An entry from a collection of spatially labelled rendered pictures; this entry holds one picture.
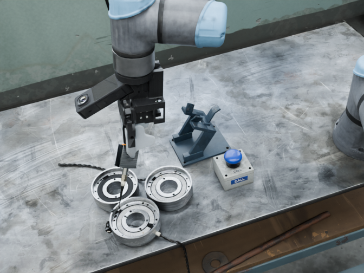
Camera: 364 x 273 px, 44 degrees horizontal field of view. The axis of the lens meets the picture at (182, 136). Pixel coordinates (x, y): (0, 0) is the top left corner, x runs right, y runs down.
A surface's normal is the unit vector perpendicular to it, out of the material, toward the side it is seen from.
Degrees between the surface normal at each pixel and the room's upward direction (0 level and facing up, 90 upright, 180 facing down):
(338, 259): 0
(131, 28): 88
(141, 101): 8
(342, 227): 0
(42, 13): 90
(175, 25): 68
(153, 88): 91
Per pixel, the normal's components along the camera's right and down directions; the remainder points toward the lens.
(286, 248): -0.09, -0.71
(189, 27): -0.06, 0.40
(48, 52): 0.30, 0.65
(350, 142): -0.73, 0.27
